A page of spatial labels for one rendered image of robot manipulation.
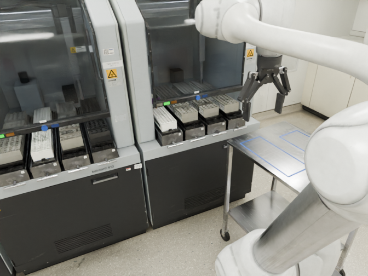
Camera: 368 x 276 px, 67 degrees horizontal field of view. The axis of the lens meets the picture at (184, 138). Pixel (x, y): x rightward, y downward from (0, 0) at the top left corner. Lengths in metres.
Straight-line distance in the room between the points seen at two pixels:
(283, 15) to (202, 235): 1.63
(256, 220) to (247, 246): 1.05
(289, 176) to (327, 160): 0.99
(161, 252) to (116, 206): 0.47
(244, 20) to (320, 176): 0.46
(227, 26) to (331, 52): 0.26
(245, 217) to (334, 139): 1.55
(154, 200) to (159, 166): 0.26
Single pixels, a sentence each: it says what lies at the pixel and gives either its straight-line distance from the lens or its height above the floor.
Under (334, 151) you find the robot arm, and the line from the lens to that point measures 0.36.
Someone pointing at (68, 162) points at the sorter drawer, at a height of 0.78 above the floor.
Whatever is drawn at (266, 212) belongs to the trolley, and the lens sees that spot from 1.93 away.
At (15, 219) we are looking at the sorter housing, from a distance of 1.81.
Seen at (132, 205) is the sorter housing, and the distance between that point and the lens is 1.87.
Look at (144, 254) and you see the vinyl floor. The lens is 2.05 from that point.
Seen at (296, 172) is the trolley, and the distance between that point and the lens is 1.39.
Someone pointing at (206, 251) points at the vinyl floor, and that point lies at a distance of 2.03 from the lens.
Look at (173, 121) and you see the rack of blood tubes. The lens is 1.66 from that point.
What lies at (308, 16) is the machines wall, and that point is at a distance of 3.70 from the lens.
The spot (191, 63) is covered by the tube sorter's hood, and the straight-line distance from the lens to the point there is 1.63.
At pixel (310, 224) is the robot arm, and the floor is 1.25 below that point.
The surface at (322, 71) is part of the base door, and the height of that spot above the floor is 0.59.
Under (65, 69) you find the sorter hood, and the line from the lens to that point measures 1.48.
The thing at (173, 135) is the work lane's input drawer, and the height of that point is 0.79.
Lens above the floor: 1.62
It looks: 30 degrees down
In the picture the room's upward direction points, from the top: 2 degrees counter-clockwise
